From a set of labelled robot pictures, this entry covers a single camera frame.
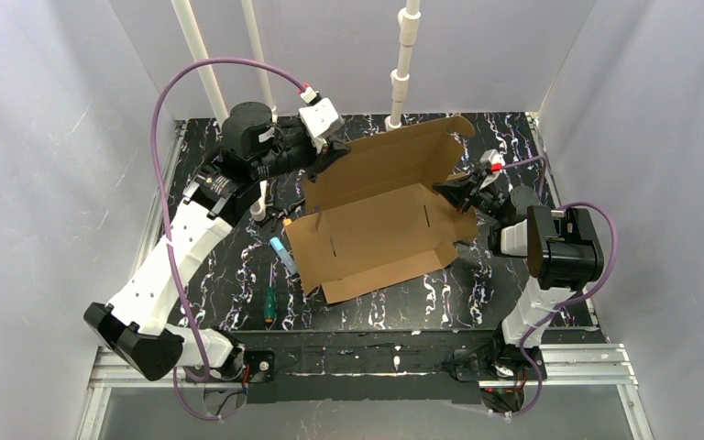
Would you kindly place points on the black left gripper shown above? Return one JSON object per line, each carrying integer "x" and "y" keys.
{"x": 321, "y": 157}

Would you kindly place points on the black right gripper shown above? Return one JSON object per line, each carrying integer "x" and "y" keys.
{"x": 466, "y": 193}

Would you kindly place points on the brown cardboard box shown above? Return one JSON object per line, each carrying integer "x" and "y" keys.
{"x": 372, "y": 218}

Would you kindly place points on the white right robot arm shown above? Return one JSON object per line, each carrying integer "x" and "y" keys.
{"x": 562, "y": 251}

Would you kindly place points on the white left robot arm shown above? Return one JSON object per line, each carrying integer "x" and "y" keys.
{"x": 252, "y": 148}

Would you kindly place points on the black grey pliers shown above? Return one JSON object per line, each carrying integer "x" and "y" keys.
{"x": 278, "y": 215}

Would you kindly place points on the light blue marker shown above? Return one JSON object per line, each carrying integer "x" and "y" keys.
{"x": 284, "y": 256}

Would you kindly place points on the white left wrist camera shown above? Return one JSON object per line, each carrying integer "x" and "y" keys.
{"x": 319, "y": 117}

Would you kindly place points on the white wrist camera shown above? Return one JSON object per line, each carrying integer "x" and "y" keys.
{"x": 491, "y": 164}
{"x": 319, "y": 117}

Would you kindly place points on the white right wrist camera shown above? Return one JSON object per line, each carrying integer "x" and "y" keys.
{"x": 491, "y": 164}

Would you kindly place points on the green handled screwdriver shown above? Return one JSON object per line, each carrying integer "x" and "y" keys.
{"x": 270, "y": 306}

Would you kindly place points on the white PVC pipe frame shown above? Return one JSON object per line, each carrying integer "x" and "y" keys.
{"x": 347, "y": 49}

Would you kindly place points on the black front mounting rail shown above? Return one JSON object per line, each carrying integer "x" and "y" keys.
{"x": 439, "y": 365}

